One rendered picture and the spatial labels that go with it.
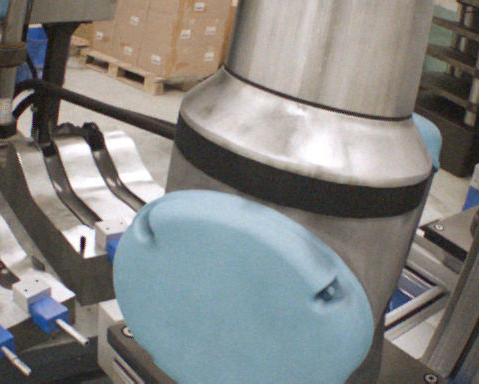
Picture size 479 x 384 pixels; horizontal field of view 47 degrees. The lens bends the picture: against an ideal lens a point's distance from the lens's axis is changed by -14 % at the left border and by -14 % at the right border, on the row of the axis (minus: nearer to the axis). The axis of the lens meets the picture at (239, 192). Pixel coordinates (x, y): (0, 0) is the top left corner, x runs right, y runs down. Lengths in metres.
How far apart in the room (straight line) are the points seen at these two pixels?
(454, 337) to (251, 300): 0.41
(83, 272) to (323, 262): 0.69
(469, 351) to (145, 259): 0.45
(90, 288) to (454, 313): 0.54
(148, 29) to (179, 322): 4.81
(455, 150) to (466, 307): 4.19
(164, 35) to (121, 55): 0.58
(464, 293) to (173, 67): 4.42
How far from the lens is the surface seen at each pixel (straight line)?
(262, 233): 0.21
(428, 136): 0.37
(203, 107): 0.24
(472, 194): 3.99
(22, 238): 1.08
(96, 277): 0.91
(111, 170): 1.14
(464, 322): 0.60
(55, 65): 1.77
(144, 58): 5.06
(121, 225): 0.91
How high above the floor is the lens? 1.35
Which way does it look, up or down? 24 degrees down
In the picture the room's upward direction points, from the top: 12 degrees clockwise
